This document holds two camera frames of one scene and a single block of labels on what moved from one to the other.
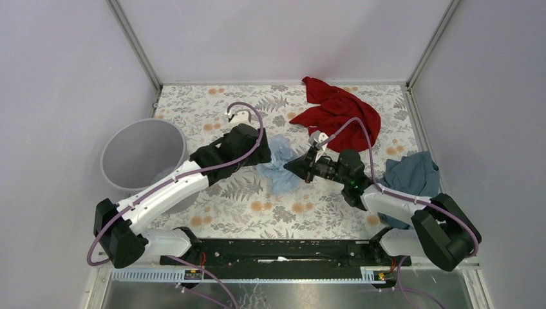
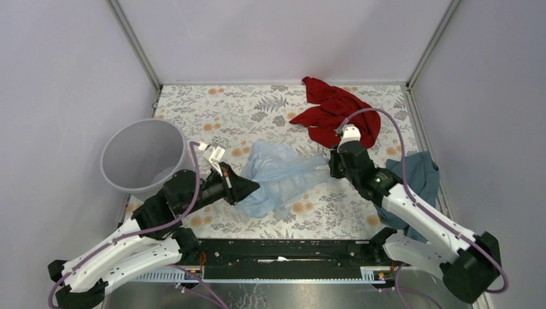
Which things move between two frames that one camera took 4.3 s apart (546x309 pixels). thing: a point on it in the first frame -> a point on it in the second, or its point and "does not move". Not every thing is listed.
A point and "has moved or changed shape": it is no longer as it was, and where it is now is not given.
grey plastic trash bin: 139,152 does not move
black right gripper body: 322,167 -> 338,170
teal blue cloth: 415,174 does not move
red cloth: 335,109 does not move
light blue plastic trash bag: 282,180 has moved or changed shape
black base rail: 282,253 does not move
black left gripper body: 260,155 -> 216,188
